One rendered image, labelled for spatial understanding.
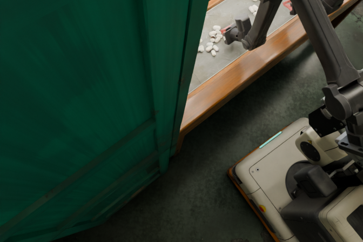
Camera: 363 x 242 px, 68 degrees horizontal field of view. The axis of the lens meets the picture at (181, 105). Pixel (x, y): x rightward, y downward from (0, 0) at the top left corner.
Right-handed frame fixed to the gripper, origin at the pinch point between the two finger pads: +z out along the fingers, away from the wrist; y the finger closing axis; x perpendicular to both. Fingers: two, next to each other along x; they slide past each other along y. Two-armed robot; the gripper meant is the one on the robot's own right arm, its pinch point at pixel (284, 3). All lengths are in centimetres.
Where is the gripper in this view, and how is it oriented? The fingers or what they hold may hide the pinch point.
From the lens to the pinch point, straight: 153.2
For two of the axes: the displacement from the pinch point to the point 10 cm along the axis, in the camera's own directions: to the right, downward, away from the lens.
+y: -7.7, 5.8, -2.6
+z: -5.2, -3.3, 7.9
